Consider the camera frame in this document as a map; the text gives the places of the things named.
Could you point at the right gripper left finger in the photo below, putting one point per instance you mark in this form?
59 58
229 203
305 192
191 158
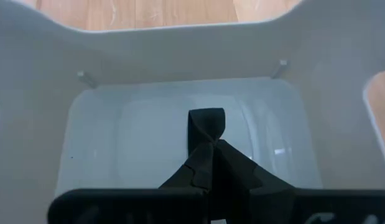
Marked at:
133 207

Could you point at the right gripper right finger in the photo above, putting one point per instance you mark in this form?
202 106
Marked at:
288 207

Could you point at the black rubber band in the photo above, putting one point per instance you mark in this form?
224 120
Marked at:
204 124

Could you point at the white plastic bin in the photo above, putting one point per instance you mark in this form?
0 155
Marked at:
86 124

